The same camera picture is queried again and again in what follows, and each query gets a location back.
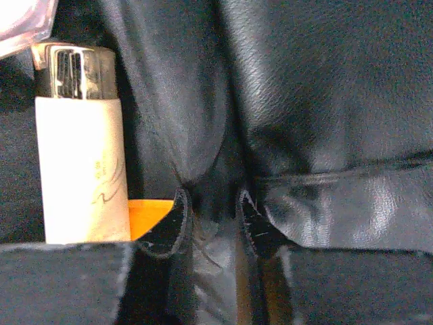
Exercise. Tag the orange yellow tube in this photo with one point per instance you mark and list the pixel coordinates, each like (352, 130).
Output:
(144, 214)

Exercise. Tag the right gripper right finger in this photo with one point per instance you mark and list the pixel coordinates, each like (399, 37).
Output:
(280, 282)

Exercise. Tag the olive green hard-shell suitcase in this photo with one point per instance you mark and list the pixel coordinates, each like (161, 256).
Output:
(320, 110)

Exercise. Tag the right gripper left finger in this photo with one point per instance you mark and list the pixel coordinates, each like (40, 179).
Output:
(146, 281)

